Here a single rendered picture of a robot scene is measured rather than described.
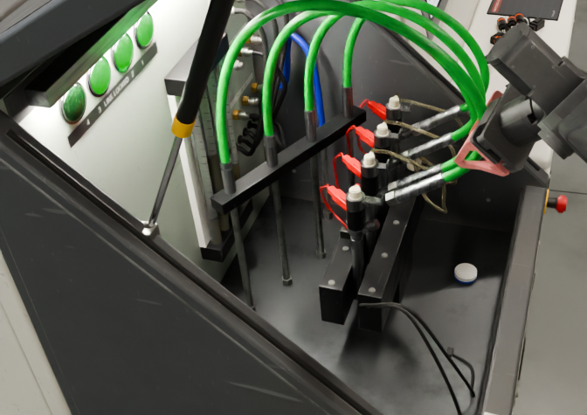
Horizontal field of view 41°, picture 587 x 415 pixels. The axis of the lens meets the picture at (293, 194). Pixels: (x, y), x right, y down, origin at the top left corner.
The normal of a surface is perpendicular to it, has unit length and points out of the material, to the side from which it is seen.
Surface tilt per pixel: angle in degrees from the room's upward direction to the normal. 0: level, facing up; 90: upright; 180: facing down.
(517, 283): 0
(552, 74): 70
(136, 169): 90
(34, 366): 90
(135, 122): 90
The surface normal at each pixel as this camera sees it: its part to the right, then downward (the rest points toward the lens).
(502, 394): -0.08, -0.77
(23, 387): -0.33, 0.62
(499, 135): 0.44, -0.26
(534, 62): -0.10, 0.29
